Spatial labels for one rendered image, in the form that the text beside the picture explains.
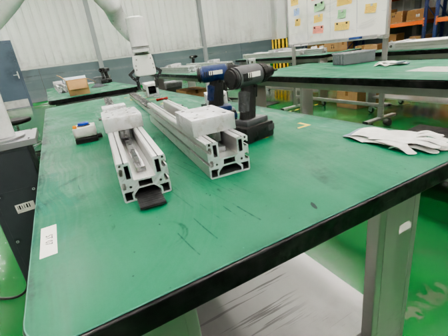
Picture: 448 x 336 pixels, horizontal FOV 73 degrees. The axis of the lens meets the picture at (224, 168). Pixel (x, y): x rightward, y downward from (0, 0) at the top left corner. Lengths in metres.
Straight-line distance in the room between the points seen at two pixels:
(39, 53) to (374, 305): 12.08
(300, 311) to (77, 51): 11.89
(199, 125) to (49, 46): 11.81
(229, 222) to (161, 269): 0.14
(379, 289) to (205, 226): 0.59
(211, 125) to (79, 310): 0.47
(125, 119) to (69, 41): 11.54
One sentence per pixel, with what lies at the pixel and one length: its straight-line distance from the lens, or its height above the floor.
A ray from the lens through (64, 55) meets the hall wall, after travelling 12.41.
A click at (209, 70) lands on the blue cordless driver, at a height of 0.98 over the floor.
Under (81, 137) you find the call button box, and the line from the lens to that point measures 1.27.
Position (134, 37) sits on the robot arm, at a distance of 1.58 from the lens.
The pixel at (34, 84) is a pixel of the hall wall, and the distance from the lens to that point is 12.40.
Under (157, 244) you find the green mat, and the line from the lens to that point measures 0.50.
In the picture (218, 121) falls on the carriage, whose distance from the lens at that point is 0.73.
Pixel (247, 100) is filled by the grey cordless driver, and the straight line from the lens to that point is 0.90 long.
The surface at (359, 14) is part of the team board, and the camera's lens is 3.89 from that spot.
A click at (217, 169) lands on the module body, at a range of 0.69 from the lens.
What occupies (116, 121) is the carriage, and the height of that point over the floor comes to 0.89.
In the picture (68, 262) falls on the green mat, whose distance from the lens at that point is 0.54.
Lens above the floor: 1.05
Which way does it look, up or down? 21 degrees down
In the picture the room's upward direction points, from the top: 7 degrees counter-clockwise
